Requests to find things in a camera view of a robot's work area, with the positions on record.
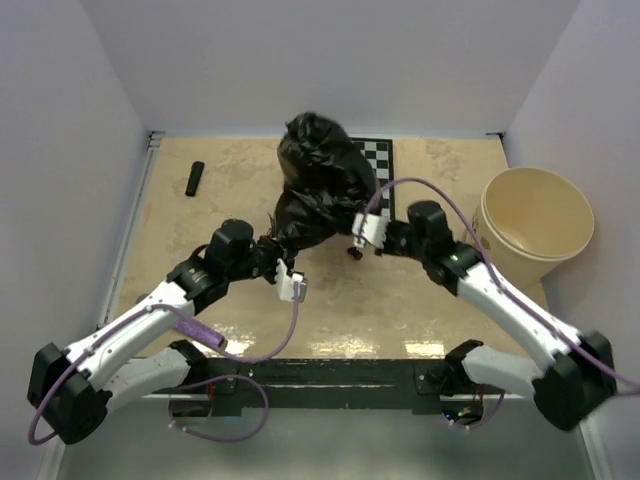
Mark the aluminium left rail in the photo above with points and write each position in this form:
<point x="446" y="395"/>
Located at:
<point x="118" y="274"/>

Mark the aluminium rail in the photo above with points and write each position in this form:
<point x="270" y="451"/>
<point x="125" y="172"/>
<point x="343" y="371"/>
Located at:
<point x="341" y="381"/>
<point x="118" y="274"/>

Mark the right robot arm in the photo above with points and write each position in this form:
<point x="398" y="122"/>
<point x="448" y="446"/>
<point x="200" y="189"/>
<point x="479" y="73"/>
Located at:
<point x="566" y="374"/>

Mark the beige round trash bin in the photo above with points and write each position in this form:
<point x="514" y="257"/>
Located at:
<point x="530" y="221"/>

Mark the black trash bag roll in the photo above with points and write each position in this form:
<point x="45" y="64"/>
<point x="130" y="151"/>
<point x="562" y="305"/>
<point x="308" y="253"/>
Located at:
<point x="195" y="175"/>

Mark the black chess pawn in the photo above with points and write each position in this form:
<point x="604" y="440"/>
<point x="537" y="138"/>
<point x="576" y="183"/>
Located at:
<point x="355" y="252"/>

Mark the purple glitter microphone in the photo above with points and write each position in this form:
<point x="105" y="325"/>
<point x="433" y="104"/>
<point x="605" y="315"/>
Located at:
<point x="201" y="333"/>

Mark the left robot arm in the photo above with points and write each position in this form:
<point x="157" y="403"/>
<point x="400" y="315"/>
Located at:
<point x="154" y="345"/>

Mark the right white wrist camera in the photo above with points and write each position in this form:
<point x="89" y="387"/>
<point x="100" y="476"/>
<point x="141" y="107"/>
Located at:
<point x="370" y="227"/>

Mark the black white chessboard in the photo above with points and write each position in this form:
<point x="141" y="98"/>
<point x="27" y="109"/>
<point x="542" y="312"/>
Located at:
<point x="380" y="154"/>

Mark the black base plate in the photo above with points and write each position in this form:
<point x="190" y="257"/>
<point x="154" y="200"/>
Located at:
<point x="228" y="397"/>

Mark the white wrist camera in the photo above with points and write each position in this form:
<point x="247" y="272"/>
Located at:
<point x="291" y="285"/>
<point x="370" y="227"/>

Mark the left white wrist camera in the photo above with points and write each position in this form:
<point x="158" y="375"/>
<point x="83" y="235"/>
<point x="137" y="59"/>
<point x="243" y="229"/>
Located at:
<point x="291" y="285"/>

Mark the aluminium front rail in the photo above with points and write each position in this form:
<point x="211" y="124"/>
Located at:
<point x="341" y="381"/>

